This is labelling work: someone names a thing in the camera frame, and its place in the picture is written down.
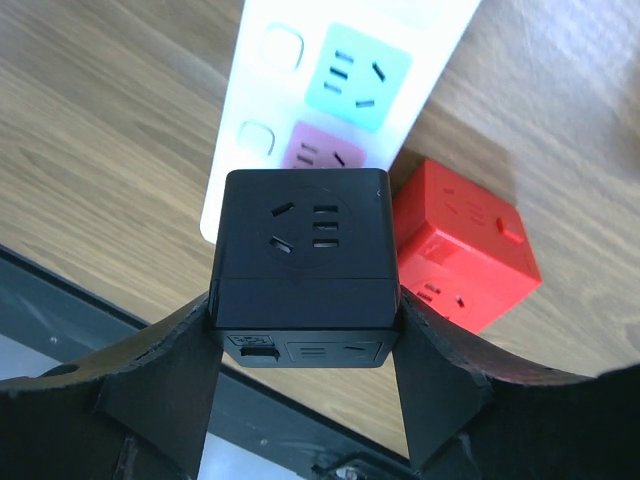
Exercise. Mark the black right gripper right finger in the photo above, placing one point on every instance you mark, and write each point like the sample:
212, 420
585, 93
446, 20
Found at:
472, 410

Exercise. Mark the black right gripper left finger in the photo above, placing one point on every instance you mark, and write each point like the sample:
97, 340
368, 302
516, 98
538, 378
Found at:
138, 409

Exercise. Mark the black cube plug adapter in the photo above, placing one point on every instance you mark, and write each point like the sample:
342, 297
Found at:
305, 270

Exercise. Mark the white multicolour power strip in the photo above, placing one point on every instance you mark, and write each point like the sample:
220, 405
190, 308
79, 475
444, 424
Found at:
328, 84

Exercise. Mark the red cube plug adapter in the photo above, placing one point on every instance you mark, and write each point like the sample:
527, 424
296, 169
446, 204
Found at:
461, 249

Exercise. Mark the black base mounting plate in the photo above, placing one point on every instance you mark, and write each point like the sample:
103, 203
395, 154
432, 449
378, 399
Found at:
46, 313

